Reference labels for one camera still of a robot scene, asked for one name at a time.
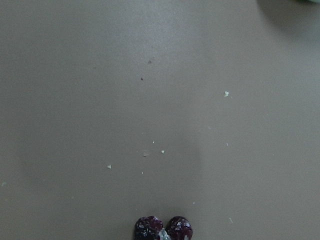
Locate dark red cherries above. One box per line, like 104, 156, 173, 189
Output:
133, 216, 194, 240

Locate mint green bowl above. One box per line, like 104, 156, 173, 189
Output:
303, 0, 320, 4

